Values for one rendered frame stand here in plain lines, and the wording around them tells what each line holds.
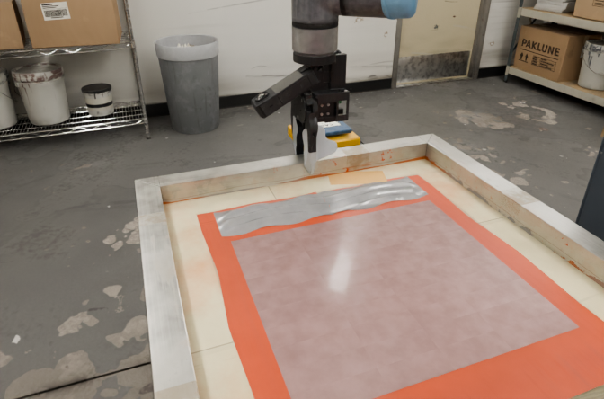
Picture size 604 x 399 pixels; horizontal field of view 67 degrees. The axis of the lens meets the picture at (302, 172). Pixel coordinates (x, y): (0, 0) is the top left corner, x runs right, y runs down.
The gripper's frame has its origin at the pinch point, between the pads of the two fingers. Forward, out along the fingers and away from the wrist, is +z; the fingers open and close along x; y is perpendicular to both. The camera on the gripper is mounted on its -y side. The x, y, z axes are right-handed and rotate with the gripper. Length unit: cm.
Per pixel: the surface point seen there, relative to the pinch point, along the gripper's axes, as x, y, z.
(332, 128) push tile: 15.5, 12.6, 1.1
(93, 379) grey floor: 53, -57, 98
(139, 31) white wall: 309, -19, 30
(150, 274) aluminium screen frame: -24.1, -28.3, -1.0
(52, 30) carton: 262, -72, 17
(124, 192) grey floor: 184, -44, 98
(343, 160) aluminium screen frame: -2.0, 7.4, -0.1
